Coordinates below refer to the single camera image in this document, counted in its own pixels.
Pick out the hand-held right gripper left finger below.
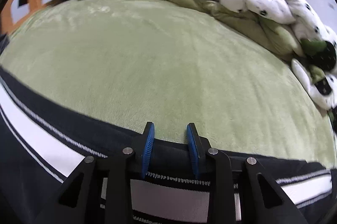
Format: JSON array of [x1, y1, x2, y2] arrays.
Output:
[[34, 122, 156, 224]]

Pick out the black pants with white stripe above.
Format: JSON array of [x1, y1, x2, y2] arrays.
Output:
[[0, 66, 337, 224]]

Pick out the green fleece blanket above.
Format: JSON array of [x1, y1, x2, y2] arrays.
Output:
[[0, 0, 333, 169]]

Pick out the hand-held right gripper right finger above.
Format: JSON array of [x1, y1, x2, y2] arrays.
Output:
[[186, 122, 308, 224]]

